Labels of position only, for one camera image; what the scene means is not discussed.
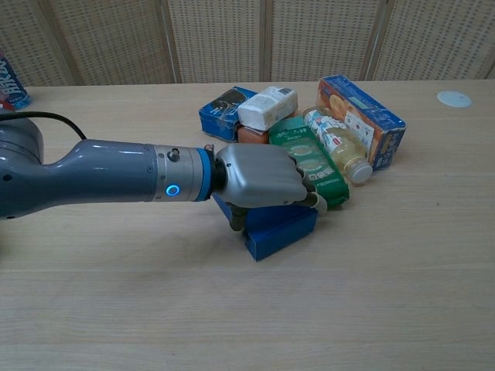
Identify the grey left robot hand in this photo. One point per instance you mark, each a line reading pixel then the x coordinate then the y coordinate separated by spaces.
pixel 259 175

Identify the plain blue box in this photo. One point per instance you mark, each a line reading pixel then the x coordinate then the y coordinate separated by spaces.
pixel 278 228

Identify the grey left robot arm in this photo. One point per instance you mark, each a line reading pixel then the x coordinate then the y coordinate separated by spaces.
pixel 96 174

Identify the brown small box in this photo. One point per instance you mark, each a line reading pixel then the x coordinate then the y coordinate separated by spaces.
pixel 251 136

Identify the blue black printed box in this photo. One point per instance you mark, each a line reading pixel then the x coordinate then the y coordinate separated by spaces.
pixel 222 114

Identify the green biscuit packet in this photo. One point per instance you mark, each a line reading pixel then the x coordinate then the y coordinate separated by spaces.
pixel 325 170

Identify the white wrapped packet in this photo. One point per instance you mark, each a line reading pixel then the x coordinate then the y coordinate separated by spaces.
pixel 267 106

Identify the yellow drink bottle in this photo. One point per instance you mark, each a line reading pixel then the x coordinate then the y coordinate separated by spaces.
pixel 342 145

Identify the blue orange biscuit carton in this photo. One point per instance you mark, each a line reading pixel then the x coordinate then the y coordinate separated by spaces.
pixel 363 116

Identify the woven folding screen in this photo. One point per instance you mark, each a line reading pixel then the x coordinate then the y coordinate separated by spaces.
pixel 247 38

